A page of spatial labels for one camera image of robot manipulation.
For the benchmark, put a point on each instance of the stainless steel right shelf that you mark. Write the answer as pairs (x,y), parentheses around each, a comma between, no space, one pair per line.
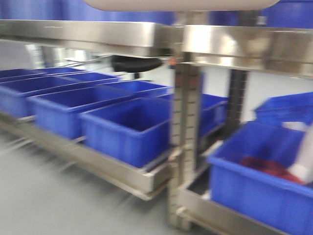
(243,49)

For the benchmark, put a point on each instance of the blue bin shelf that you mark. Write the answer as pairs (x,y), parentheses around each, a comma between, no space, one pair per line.
(59,112)
(14,94)
(135,131)

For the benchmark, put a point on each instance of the stainless steel shelf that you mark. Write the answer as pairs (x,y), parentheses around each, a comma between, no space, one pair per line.
(143,40)
(243,49)

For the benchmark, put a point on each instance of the black round stool seat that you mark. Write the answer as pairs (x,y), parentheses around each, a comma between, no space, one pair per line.
(134,65)

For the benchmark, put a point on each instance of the blue bin behind post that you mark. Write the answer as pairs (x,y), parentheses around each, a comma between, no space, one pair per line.
(212,116)

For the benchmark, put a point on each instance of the blue bin front left shelf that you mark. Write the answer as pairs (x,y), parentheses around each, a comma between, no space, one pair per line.
(135,131)

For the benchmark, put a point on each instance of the red bubble wrap bag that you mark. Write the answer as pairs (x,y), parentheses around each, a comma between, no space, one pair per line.
(269,167)

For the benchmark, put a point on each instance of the stainless steel left shelf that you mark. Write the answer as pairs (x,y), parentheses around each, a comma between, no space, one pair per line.
(143,40)

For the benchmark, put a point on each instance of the blue bin rear lower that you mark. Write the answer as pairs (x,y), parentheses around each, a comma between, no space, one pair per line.
(286,108)

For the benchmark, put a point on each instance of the blue bin with red bag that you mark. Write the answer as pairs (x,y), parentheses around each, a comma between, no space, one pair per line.
(279,203)

